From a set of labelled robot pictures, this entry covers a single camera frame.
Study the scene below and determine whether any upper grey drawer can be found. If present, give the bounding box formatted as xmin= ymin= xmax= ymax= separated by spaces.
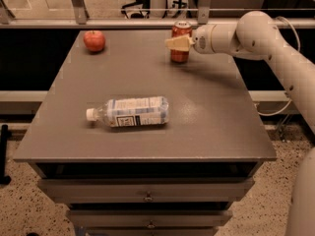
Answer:
xmin=38 ymin=178 xmax=254 ymax=204

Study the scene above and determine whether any black post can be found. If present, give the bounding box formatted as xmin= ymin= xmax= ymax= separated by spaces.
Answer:
xmin=0 ymin=125 xmax=11 ymax=185

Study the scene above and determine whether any metal railing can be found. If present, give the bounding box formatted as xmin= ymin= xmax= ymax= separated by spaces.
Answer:
xmin=0 ymin=0 xmax=315 ymax=29

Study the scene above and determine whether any white cable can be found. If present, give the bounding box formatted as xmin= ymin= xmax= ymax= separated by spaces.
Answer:
xmin=255 ymin=16 xmax=301 ymax=117

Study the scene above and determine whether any clear plastic water bottle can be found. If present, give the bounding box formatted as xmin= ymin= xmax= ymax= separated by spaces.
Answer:
xmin=86 ymin=96 xmax=169 ymax=128

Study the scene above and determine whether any red coke can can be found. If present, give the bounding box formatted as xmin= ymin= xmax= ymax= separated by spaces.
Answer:
xmin=170 ymin=21 xmax=192 ymax=63

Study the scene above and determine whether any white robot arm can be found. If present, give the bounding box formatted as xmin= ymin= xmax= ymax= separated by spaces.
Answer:
xmin=165 ymin=11 xmax=315 ymax=236

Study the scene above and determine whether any black office chair base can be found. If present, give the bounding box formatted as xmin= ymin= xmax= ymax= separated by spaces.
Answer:
xmin=120 ymin=0 xmax=150 ymax=19

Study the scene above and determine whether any grey drawer cabinet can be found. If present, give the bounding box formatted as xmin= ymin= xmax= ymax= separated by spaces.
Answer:
xmin=15 ymin=30 xmax=276 ymax=236

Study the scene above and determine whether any lower grey drawer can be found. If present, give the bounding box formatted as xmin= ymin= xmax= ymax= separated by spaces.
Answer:
xmin=67 ymin=210 xmax=232 ymax=229

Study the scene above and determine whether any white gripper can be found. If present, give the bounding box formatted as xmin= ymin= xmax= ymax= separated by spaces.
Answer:
xmin=164 ymin=25 xmax=215 ymax=54

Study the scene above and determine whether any grey drawer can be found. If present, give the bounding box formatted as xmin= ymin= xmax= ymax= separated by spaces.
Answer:
xmin=67 ymin=210 xmax=232 ymax=229
xmin=38 ymin=178 xmax=254 ymax=204

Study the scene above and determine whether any red apple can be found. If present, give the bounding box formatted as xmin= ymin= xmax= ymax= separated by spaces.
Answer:
xmin=84 ymin=30 xmax=105 ymax=52

